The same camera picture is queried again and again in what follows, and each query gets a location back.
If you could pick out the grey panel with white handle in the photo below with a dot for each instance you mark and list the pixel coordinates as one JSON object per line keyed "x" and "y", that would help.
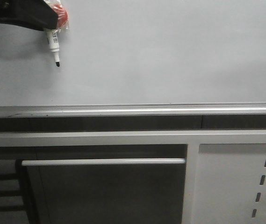
{"x": 112, "y": 191}

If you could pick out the white perforated pegboard panel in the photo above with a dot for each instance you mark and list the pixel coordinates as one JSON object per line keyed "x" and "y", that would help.
{"x": 230, "y": 184}

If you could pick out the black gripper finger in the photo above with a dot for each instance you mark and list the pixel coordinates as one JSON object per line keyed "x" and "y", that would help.
{"x": 32, "y": 14}

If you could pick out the aluminium whiteboard tray rail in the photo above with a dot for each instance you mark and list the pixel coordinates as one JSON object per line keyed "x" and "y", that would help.
{"x": 169, "y": 109}

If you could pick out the large whiteboard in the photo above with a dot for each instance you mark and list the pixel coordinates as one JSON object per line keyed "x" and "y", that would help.
{"x": 140, "y": 52}

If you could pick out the white black-tip whiteboard marker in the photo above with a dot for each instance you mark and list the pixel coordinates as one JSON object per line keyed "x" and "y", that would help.
{"x": 52, "y": 38}

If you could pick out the red round magnet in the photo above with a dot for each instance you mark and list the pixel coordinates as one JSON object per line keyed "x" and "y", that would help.
{"x": 62, "y": 13}

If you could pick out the white stand frame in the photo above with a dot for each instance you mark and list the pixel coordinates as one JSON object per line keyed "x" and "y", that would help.
{"x": 193, "y": 139}

